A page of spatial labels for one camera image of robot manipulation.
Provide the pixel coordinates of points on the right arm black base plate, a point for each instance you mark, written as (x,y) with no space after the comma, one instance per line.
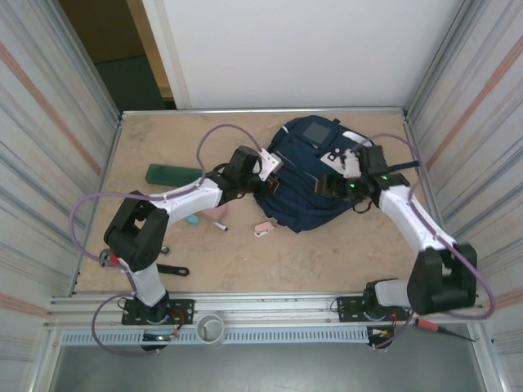
(347,308)

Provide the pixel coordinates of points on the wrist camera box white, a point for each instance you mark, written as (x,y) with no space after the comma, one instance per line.
(269,163)
(351,163)

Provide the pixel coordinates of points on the wide aluminium frame rail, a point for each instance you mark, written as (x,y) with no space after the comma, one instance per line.
(265,302)

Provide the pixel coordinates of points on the green pencil case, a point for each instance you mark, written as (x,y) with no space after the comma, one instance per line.
(171,174)

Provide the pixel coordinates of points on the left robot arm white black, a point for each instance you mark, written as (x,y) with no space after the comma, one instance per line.
(135,232)

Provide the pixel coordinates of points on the silver ratchet wrench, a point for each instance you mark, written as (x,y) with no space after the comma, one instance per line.
(166,249)

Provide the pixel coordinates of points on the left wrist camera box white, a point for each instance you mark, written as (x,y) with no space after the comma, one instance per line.
(269,163)

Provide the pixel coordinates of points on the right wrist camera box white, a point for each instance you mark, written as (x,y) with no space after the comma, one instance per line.
(351,163)

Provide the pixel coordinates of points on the brown wooden door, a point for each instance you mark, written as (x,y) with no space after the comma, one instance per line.
(106,28)

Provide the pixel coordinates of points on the white marker with blue cap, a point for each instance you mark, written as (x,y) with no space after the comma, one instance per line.
(220,226)

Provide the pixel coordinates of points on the teal correction tape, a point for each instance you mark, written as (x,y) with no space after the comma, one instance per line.
(193,220)

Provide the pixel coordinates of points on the small pink white stapler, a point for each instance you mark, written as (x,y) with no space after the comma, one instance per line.
(263,228)

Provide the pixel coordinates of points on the thin aluminium table edge bar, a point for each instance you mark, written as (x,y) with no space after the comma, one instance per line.
(204,111)

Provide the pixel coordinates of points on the navy blue backpack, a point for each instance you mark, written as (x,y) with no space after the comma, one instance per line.
(302,196)

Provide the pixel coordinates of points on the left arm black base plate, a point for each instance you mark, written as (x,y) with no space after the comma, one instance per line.
(184,310)

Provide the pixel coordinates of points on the pink pencil case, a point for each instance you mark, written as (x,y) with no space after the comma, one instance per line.
(214,213)

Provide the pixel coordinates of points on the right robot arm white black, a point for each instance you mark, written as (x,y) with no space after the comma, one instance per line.
(441,286)

